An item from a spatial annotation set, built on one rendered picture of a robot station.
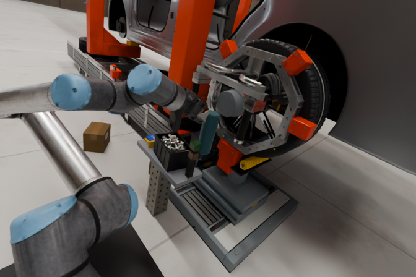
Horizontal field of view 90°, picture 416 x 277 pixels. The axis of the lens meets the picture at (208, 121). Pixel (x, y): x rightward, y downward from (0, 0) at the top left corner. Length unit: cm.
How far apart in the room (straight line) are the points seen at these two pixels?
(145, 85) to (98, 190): 40
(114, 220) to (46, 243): 18
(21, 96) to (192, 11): 95
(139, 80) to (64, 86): 17
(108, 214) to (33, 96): 41
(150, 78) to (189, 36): 82
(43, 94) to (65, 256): 42
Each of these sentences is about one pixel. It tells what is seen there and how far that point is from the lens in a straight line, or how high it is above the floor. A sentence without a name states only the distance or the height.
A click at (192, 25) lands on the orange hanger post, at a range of 138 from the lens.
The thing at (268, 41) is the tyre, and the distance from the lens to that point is 117.
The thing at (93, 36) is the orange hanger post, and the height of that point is 74.
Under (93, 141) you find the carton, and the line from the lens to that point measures 198.
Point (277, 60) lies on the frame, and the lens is 103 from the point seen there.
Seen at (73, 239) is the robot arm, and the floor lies 59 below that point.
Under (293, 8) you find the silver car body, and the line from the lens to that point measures 157.
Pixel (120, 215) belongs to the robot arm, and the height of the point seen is 55.
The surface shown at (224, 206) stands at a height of 14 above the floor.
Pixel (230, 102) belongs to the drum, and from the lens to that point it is 100.
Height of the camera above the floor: 116
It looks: 24 degrees down
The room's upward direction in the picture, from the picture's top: 14 degrees clockwise
